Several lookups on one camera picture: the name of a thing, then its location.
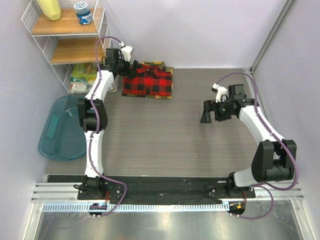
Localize blue white jar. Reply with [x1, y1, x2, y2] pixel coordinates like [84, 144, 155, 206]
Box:
[73, 1, 93, 25]

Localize purple cable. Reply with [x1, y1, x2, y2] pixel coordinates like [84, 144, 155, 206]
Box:
[214, 72, 300, 220]
[88, 36, 128, 217]

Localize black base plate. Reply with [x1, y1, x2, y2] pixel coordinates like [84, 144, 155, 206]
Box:
[77, 175, 256, 206]

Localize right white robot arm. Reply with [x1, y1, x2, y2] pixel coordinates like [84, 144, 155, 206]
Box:
[200, 83, 297, 198]

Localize white wire wooden shelf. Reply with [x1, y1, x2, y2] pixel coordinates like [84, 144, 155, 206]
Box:
[21, 0, 114, 94]

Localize stack of books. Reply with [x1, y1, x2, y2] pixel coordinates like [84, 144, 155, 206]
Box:
[69, 62, 98, 94]

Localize yellow plaid shirt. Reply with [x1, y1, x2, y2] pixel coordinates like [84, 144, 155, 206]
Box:
[121, 61, 174, 100]

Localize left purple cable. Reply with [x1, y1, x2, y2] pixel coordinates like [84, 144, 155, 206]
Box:
[88, 36, 128, 217]

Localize white slotted cable duct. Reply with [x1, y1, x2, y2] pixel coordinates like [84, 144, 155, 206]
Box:
[42, 201, 230, 213]

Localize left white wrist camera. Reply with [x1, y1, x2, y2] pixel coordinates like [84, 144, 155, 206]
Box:
[119, 42, 133, 62]

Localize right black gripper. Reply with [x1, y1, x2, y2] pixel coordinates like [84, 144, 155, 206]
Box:
[200, 98, 235, 124]

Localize red black plaid shirt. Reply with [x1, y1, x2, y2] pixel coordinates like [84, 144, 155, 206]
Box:
[122, 63, 174, 97]

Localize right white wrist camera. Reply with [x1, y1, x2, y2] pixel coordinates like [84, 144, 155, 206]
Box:
[211, 83, 228, 103]

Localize teal plastic bin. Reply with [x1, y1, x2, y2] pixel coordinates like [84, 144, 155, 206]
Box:
[38, 95, 87, 161]

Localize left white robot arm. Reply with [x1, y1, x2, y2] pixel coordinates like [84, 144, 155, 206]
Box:
[74, 45, 137, 200]

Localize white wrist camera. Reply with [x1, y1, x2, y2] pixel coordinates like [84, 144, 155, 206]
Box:
[211, 83, 228, 103]
[119, 42, 133, 62]

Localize yellow bottle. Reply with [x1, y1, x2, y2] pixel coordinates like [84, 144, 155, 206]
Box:
[36, 0, 62, 21]

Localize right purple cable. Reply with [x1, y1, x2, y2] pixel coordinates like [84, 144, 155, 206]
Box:
[214, 72, 300, 220]

